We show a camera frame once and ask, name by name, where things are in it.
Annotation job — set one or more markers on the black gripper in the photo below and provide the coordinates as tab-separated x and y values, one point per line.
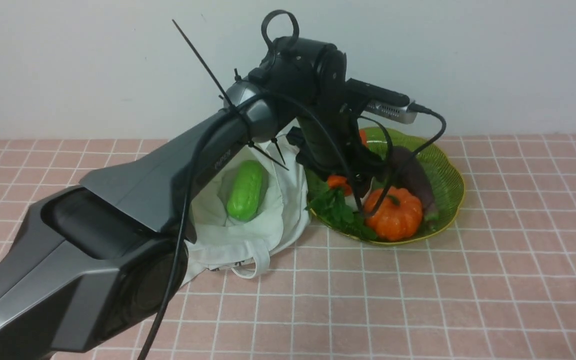
333	149

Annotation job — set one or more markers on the orange carrot with green leaves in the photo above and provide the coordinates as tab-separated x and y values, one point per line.
332	202

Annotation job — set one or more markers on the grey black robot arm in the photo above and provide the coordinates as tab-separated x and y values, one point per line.
93	260

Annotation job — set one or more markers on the white cloth tote bag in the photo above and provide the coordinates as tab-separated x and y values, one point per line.
246	247

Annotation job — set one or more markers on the purple eggplant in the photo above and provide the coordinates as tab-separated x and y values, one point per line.
410	174

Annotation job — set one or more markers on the green chayote squash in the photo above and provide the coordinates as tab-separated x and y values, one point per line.
246	191

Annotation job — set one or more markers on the orange pumpkin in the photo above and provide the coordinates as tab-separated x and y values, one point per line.
399	216

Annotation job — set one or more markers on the pink grid tablecloth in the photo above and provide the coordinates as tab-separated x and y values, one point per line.
500	284

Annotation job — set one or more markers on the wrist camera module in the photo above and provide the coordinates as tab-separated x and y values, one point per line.
392	105

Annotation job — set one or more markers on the green wire basket plate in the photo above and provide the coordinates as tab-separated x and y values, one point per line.
449	189

